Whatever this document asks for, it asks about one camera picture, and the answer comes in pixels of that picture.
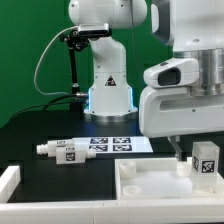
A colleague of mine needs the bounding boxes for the black cables on table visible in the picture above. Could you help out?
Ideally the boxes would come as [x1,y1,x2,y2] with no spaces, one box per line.
[9,94,88,122]

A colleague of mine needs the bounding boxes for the grey camera cable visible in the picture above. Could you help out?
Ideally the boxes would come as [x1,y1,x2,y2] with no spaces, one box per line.
[33,27,78,98]

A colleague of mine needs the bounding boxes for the white marker sheet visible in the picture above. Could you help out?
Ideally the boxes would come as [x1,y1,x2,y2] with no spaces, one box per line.
[73,136,152,153]

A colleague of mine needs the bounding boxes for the black camera stand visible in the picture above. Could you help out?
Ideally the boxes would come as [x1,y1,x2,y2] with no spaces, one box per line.
[59,33,88,113]

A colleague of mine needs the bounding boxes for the white U-shaped fence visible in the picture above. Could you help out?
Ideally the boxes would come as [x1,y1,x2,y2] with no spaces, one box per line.
[0,166,224,224]

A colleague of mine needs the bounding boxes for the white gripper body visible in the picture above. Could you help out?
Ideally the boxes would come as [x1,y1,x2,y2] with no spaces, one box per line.
[139,86,224,138]

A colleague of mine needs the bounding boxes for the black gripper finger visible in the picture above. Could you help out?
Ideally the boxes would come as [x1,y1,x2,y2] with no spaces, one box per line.
[168,136,183,161]

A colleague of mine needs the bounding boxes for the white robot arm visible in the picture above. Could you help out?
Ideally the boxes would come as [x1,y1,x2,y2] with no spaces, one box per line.
[68,0,224,142]

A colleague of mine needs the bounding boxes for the grey camera on stand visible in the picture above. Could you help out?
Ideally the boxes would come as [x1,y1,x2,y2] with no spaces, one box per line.
[72,23,111,38]

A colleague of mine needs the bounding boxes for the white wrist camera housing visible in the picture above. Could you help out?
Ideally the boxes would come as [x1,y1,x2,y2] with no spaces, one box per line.
[144,58,199,89]

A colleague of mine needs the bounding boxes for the white square table top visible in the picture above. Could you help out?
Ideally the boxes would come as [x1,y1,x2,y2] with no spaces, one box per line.
[115,157,224,200]

